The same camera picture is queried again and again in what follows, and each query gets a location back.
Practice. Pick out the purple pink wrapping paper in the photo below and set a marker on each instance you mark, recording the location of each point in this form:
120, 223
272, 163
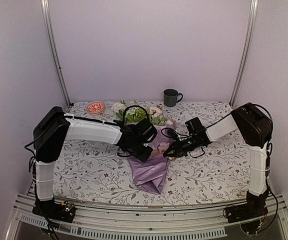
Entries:
150, 175

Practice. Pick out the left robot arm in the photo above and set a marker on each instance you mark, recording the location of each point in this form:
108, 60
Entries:
58, 127

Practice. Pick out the left aluminium frame post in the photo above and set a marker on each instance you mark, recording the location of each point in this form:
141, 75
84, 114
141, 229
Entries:
52, 44

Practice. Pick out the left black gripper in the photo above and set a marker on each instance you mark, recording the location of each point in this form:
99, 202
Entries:
144, 157

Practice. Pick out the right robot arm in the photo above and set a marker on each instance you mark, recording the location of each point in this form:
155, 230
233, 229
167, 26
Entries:
256, 127

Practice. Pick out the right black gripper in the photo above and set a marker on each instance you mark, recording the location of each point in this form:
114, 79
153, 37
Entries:
179, 151

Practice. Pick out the aluminium frame post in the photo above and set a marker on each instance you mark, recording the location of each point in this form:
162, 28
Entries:
246, 48
52, 44

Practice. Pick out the right aluminium frame post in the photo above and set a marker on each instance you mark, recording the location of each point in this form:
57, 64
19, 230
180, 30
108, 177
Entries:
246, 48

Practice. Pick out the beige raffia ribbon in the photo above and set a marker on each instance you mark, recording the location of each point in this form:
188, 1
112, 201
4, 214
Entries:
159, 148

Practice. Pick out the dark grey metal mug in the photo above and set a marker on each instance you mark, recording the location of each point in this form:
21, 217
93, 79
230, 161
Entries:
171, 97

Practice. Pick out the white rose long stem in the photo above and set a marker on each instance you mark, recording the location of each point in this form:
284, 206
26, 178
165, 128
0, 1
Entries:
118, 108

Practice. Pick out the front aluminium rail base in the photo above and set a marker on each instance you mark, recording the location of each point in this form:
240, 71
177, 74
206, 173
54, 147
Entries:
180, 222

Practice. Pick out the pink rose stem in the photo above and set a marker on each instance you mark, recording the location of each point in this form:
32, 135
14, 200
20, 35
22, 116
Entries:
155, 112

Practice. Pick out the red patterned ceramic bowl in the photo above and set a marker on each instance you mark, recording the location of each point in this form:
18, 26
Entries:
95, 107

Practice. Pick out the green white flower sprig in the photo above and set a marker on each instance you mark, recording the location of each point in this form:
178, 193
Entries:
135, 113

